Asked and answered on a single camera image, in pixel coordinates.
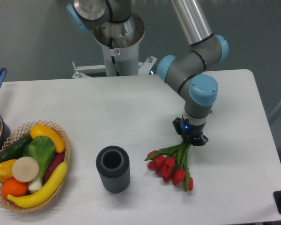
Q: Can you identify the yellow bell pepper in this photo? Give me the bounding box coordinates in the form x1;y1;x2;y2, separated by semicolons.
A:
0;159;17;183

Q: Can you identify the purple sweet potato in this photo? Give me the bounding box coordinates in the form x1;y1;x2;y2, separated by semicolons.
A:
43;153;64;183

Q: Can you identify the red tulip bouquet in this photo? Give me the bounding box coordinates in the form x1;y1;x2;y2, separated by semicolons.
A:
145;142;193;192

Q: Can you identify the dark green cucumber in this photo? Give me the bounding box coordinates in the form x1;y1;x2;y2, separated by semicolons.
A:
0;134;32;163

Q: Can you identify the beige round disc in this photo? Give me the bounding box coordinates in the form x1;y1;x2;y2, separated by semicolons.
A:
12;157;39;182

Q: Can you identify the green bok choy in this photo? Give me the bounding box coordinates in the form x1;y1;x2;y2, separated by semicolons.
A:
22;136;55;193

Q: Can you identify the yellow banana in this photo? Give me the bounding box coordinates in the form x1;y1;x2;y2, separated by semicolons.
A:
7;161;68;208

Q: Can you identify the yellow squash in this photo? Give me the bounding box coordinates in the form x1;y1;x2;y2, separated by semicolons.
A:
30;124;65;153

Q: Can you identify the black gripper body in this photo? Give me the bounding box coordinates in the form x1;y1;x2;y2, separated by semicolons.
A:
181;117;205;141

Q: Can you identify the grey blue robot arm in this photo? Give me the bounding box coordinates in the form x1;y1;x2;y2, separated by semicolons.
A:
67;0;229;146

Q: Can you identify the woven wicker basket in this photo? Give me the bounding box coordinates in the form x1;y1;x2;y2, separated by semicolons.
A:
0;120;71;213

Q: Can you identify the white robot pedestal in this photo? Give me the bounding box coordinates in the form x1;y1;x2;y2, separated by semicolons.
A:
72;12;157;78

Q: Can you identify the orange fruit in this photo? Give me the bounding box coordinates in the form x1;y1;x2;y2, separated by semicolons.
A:
1;178;28;200

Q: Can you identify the black cable on pedestal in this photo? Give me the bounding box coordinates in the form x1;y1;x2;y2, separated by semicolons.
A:
109;37;120;76

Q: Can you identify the dark grey ribbed vase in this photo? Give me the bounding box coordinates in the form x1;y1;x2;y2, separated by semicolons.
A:
96;145;130;193

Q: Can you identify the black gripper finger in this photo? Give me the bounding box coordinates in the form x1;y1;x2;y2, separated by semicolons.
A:
191;135;208;146
172;117;182;135

